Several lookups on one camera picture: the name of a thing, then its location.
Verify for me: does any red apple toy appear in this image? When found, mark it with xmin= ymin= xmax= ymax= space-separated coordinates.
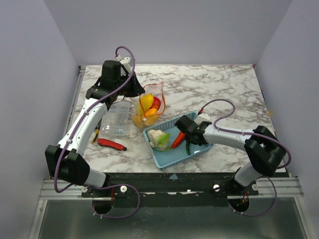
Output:
xmin=151 ymin=97 xmax=161 ymax=111

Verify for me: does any yellow handled tool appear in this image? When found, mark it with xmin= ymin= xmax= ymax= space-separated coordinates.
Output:
xmin=91 ymin=125 xmax=100 ymax=144

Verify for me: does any white cauliflower toy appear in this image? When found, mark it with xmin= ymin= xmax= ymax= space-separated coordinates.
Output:
xmin=147 ymin=129 xmax=170 ymax=151

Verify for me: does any red utility knife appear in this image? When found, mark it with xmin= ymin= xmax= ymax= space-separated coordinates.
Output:
xmin=97 ymin=138 xmax=127 ymax=151

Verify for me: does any orange carrot toy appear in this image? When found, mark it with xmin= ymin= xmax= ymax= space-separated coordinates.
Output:
xmin=171 ymin=132 xmax=185 ymax=149

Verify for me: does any yellow lemon toy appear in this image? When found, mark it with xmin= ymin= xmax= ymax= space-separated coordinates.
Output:
xmin=132 ymin=114 xmax=145 ymax=129

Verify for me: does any orange bell pepper toy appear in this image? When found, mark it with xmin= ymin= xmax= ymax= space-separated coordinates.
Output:
xmin=141 ymin=108 xmax=157 ymax=122

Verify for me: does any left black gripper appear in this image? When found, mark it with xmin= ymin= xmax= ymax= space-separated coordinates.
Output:
xmin=114 ymin=71 xmax=146 ymax=98

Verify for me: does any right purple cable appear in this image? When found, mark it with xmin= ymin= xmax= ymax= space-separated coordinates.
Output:
xmin=198 ymin=99 xmax=292 ymax=217

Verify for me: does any green chili pepper toy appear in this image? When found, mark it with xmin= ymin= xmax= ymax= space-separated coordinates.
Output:
xmin=185 ymin=141 xmax=191 ymax=155

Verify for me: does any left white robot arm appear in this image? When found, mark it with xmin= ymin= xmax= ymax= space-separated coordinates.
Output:
xmin=45 ymin=56 xmax=145 ymax=197

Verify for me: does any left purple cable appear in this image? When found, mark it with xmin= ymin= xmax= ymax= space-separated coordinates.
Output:
xmin=53 ymin=46 xmax=141 ymax=220

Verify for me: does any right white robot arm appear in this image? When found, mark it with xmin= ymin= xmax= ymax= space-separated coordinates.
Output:
xmin=175 ymin=116 xmax=286 ymax=195

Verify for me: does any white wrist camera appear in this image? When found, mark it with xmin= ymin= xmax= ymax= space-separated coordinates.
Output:
xmin=194 ymin=113 xmax=210 ymax=125
xmin=116 ymin=55 xmax=133 ymax=76

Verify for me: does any blue plastic basket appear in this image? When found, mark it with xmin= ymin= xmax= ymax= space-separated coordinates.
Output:
xmin=143 ymin=111 xmax=215 ymax=171

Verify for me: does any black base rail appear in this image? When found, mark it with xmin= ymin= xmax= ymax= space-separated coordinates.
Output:
xmin=82 ymin=173 xmax=259 ymax=208

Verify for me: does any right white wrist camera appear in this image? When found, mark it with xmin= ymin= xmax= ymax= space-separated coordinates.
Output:
xmin=194 ymin=113 xmax=210 ymax=125

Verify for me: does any clear plastic screw box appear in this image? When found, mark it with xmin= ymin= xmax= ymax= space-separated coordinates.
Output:
xmin=99 ymin=101 xmax=130 ymax=137

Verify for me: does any aluminium frame rail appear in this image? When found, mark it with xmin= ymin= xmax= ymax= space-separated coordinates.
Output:
xmin=38 ymin=179 xmax=87 ymax=200

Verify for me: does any clear zip bag orange zipper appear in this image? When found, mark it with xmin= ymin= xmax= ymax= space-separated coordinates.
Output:
xmin=132 ymin=82 xmax=166 ymax=129

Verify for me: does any yellow mango toy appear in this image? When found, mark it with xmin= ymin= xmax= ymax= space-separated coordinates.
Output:
xmin=140 ymin=94 xmax=154 ymax=111

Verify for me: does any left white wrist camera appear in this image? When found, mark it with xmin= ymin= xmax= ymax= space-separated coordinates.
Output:
xmin=116 ymin=55 xmax=133 ymax=76

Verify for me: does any purple cable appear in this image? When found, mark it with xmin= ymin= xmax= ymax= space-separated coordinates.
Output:
xmin=198 ymin=99 xmax=292 ymax=217
xmin=53 ymin=46 xmax=141 ymax=220

